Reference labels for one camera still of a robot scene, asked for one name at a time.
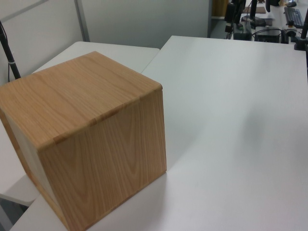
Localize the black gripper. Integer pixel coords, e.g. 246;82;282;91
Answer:
224;2;236;39

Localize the wooden drawer cabinet box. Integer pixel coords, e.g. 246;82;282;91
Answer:
0;51;167;231

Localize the black box with green label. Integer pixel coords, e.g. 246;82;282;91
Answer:
233;21;251;41

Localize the black monitor stand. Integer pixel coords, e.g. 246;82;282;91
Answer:
241;0;266;27

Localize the black electronics box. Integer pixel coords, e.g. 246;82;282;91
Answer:
255;28;282;43

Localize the black computer keyboard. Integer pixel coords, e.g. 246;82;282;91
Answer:
283;6;305;27

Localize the black clamp stand pole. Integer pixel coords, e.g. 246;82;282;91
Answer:
293;0;308;51

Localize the black tripod pole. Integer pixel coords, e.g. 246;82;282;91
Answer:
0;20;22;80

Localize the small camera on mount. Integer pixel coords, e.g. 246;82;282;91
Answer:
281;20;298;44

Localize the grey partition frame post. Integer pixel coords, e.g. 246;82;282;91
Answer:
74;0;91;43

